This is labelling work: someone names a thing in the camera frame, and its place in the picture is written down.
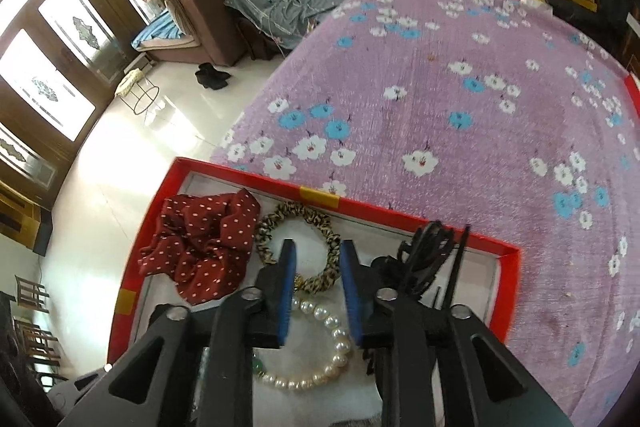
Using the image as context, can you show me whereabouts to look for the leopard print scrunchie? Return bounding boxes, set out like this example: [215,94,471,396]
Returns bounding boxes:
[255,201,342,295]

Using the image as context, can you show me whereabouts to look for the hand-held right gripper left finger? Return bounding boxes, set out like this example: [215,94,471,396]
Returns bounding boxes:
[57,239,298,427]

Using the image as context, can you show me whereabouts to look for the red cardboard box white inside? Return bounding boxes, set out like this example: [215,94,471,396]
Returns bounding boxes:
[106,158,522,427]

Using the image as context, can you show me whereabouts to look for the light blue striped cushion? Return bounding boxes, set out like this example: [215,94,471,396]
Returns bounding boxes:
[131,14,198,52]

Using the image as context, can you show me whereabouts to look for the pearl bracelet with green bead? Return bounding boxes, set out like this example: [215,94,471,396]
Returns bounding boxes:
[255,294,355,393]

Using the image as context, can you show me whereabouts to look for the wooden glass panel door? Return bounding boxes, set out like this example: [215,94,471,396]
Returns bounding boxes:
[0,0,173,208]

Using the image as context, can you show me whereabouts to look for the black hair claw clip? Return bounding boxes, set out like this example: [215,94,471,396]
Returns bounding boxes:
[360,219,472,378]

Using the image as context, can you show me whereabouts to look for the purple floral tablecloth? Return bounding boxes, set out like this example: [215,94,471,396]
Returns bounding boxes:
[210,0,640,427]

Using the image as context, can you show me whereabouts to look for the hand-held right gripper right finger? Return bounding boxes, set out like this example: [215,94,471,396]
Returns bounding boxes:
[341,239,576,427]

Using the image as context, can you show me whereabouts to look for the brown sofa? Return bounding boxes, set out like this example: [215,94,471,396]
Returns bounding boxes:
[164,0,251,66]

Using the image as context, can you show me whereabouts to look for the black shoes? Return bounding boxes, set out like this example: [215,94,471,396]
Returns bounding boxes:
[195,63,232,90]

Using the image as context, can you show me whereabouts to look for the dark red polka dot scrunchie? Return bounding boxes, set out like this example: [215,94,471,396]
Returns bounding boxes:
[138,188,262,306]

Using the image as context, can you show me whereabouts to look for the wooden chairs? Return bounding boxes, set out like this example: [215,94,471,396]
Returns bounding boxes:
[12,274,68,388]

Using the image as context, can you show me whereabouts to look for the black bag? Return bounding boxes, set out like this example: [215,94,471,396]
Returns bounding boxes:
[500,0,631,42]

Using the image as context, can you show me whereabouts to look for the wire frame stool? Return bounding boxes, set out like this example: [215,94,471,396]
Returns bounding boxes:
[114,68,160,115]

